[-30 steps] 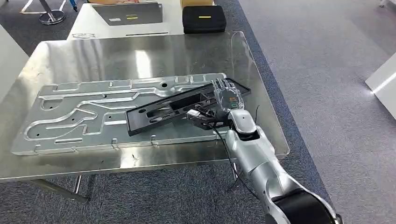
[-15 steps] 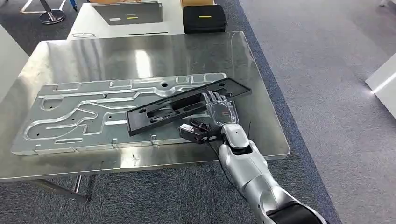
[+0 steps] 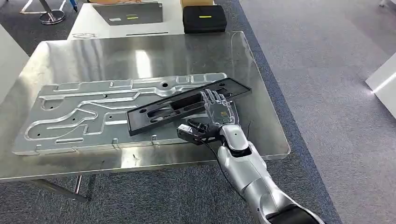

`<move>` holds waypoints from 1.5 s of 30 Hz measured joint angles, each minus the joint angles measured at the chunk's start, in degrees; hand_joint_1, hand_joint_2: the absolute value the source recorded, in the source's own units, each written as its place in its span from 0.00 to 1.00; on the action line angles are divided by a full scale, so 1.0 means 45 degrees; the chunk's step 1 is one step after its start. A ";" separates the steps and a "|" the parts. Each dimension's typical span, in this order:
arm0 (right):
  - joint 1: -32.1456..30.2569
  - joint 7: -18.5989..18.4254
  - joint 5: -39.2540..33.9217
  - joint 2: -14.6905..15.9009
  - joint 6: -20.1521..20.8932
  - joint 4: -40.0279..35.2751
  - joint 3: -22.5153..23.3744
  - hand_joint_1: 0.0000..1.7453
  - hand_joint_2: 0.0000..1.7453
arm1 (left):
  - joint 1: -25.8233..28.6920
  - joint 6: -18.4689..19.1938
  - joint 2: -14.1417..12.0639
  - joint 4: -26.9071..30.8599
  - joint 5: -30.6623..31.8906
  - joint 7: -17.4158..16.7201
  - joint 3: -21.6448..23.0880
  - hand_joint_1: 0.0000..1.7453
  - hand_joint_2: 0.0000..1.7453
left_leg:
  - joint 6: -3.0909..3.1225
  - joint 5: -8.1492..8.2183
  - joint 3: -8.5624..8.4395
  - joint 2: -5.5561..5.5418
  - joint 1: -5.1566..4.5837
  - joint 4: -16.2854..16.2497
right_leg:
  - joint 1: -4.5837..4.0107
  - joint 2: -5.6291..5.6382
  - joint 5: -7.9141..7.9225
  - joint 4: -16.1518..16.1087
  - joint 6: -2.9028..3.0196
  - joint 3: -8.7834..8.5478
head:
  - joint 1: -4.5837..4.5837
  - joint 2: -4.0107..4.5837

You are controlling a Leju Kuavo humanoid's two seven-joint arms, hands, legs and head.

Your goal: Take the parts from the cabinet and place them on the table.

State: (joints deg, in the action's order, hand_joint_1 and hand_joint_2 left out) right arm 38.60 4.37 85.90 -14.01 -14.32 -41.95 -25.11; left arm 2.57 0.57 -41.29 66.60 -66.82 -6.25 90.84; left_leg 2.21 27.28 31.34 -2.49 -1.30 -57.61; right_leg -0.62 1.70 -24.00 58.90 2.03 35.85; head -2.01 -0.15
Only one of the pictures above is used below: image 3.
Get black plastic frame part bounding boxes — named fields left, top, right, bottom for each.
left=126, top=77, right=252, bottom=137

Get black zipped case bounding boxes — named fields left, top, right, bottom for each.
left=182, top=5, right=228, bottom=34

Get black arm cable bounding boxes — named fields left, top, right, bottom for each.
left=199, top=140, right=240, bottom=194

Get white desk panel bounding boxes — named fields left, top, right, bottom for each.
left=0, top=24, right=30, bottom=104

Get clear safety glasses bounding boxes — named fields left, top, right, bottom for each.
left=72, top=33, right=98, bottom=40

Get large stamped metal plate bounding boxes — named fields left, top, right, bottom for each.
left=12, top=73, right=239, bottom=156

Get steel work table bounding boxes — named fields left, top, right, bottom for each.
left=0, top=31, right=291, bottom=204

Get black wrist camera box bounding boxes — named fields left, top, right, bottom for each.
left=177, top=123, right=221, bottom=146

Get white table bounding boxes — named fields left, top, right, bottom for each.
left=67, top=0, right=186, bottom=41

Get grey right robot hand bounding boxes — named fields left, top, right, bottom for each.
left=186, top=89, right=240, bottom=131

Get white cabinet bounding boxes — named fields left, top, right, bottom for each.
left=365, top=52, right=396, bottom=120

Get grey flat metal panel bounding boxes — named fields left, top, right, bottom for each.
left=92, top=2, right=164, bottom=26

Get cardboard box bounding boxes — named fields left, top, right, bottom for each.
left=180, top=0, right=214, bottom=9

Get chrome round chair base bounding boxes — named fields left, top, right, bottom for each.
left=38, top=0, right=66, bottom=25

